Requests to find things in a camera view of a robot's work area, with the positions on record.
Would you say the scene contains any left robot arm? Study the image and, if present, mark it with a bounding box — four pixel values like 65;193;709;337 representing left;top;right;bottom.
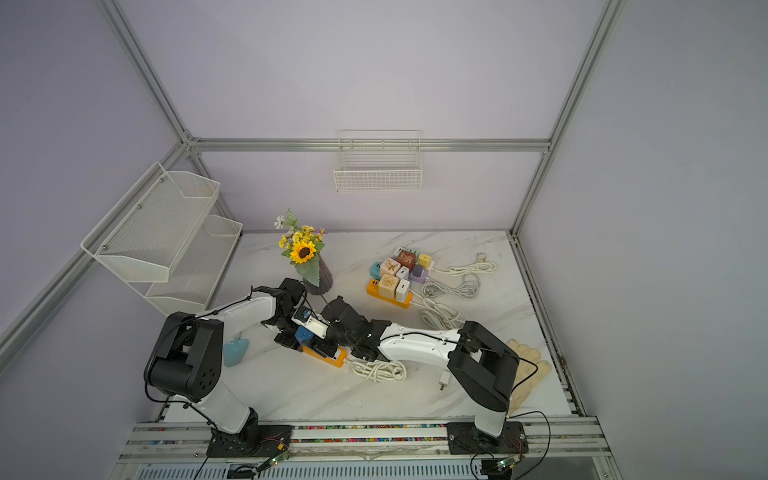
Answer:
143;278;306;435

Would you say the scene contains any grey coiled cable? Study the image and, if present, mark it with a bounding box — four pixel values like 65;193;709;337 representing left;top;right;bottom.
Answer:
419;273;482;301

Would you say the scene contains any sunflower bouquet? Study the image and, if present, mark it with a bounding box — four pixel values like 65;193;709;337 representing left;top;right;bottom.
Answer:
274;208;326;287

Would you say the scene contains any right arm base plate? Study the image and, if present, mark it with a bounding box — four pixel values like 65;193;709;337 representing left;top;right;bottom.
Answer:
446;422;529;455

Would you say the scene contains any orange power strip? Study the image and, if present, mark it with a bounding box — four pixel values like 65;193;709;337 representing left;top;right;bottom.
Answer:
302;345;348;369
366;279;413;309

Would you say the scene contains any yellow cube adapter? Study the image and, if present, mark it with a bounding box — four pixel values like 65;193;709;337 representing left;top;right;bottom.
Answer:
417;253;434;269

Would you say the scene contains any aluminium front rail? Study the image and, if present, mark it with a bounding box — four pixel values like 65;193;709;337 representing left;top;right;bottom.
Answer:
109;413;622;479

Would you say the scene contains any small white plug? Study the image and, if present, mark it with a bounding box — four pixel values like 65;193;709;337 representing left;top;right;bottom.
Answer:
438;371;451;391

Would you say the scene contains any white charger plug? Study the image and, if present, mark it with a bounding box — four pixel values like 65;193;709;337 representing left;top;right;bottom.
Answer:
395;279;410;304

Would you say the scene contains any dark grey ribbed vase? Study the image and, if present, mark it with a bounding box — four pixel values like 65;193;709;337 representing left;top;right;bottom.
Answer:
301;256;333;296

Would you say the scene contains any pink butterfly cube adapter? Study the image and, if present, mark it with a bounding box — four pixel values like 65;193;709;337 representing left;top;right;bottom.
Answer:
379;258;402;276

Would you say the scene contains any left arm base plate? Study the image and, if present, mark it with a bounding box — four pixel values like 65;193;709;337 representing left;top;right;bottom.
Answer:
206;425;293;458

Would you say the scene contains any beige work glove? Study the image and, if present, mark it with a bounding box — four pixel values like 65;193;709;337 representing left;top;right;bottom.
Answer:
507;339;552;416

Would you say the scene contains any white two-tier mesh shelf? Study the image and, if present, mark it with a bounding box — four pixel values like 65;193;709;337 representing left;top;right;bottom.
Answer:
81;163;243;316

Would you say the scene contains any light blue mouse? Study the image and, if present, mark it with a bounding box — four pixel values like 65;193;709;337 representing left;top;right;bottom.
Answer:
222;337;250;368

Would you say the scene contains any purple cube adapter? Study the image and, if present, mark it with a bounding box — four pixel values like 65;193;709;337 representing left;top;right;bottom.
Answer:
409;264;429;284

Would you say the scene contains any brown cube adapter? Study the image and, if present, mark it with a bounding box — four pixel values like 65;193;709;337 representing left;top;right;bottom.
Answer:
396;250;417;270

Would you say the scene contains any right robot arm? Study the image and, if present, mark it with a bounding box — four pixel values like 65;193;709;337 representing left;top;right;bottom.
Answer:
298;297;522;438

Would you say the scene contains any beige cube plug adapter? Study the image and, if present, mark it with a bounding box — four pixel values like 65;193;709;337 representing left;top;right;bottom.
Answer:
377;275;400;300

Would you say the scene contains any blue cube plug adapter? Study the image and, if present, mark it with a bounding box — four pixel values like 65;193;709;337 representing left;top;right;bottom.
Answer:
294;326;315;345

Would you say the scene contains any white wire wall basket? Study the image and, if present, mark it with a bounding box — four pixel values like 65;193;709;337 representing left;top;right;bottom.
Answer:
333;129;423;193

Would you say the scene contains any teal power strip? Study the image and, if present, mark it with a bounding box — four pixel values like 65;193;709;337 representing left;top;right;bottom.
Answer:
369;262;381;281

